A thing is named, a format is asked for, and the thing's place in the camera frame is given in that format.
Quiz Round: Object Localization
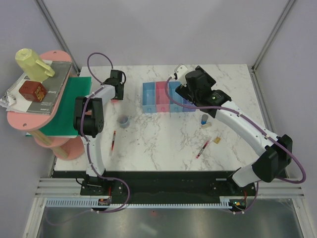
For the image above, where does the light blue drawer box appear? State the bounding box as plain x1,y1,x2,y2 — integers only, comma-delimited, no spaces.
142,82,157,114

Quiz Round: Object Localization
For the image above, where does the red cube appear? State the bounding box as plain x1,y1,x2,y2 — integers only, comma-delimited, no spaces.
19,80,47,102

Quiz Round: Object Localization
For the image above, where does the red pen left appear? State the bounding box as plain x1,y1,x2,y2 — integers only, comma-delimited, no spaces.
109,130,116,156

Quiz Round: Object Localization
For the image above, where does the purple drawer box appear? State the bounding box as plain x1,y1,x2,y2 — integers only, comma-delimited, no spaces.
182,99,197,112

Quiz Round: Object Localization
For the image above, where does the red pen right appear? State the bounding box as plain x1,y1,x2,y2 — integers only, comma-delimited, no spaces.
196,137,211,159

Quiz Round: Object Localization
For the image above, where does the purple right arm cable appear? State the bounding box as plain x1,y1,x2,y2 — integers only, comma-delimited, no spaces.
165,75,307,215

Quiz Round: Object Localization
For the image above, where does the spiral notebook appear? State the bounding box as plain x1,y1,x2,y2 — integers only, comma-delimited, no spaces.
0,73,26,112

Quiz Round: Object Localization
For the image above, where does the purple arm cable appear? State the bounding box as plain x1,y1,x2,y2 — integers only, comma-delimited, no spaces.
80,52,132,213
165,75,307,215

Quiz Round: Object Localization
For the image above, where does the teal blue drawer box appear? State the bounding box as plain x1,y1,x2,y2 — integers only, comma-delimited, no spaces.
168,81,184,113

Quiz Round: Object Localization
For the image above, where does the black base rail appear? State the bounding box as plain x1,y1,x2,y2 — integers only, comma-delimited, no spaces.
53,171,256,203

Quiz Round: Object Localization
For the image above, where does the small yellow eraser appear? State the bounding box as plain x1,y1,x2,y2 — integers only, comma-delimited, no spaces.
214,137,221,144

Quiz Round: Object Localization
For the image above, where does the green folder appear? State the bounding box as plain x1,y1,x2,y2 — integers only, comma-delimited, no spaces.
39,77,92,138

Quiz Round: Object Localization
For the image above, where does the red pen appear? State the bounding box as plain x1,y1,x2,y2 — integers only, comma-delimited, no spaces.
196,137,211,159
109,130,116,156

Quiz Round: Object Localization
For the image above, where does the white eraser stick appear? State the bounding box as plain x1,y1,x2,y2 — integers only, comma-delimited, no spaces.
201,122,212,128

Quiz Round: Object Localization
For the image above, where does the grey manual book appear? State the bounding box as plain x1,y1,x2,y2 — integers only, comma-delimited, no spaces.
26,60,72,115

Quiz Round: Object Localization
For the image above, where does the yellow mug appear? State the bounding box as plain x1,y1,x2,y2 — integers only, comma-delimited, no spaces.
15,48,55,82

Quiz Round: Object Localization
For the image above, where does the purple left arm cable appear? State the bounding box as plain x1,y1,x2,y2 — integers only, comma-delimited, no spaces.
80,52,132,213

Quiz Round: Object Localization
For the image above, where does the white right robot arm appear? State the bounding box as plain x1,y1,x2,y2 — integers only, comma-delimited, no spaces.
173,64,292,195

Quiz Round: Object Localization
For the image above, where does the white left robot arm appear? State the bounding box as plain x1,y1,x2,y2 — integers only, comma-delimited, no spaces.
73,69,126,178

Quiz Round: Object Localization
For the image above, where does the pink drawer box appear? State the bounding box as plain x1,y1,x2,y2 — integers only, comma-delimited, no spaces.
155,81,169,113

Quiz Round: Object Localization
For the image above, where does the clear small measuring cup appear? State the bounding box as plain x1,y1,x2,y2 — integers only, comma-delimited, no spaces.
117,115,130,128

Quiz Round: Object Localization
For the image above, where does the white cable duct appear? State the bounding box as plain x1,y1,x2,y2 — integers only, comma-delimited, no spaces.
45,197,232,209

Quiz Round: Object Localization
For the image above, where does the blue glue stick grey cap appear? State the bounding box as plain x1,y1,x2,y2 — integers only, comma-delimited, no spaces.
201,114,209,125

